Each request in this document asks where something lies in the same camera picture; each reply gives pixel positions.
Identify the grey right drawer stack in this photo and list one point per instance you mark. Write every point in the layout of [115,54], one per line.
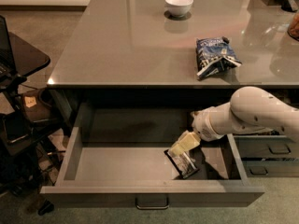
[269,153]

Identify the metal drawer handle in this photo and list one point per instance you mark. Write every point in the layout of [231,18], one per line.
[151,203]

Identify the black rxbar chocolate wrapper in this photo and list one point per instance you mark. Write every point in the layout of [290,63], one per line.
[182,163]

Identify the white ceramic bowl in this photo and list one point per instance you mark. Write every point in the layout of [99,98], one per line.
[178,8]

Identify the black laptop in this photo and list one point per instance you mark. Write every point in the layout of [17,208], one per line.
[7,64]

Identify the brown bag with note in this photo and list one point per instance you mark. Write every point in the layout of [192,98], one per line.
[38,106]

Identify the blue chip bag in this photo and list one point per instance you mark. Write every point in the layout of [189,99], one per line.
[215,55]

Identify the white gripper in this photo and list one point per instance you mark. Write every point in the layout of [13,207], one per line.
[202,126]

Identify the open grey top drawer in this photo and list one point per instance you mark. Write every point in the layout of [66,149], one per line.
[117,155]

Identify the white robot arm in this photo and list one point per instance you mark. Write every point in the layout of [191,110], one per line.
[250,110]

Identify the brown jar at edge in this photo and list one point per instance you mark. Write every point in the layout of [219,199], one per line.
[293,29]

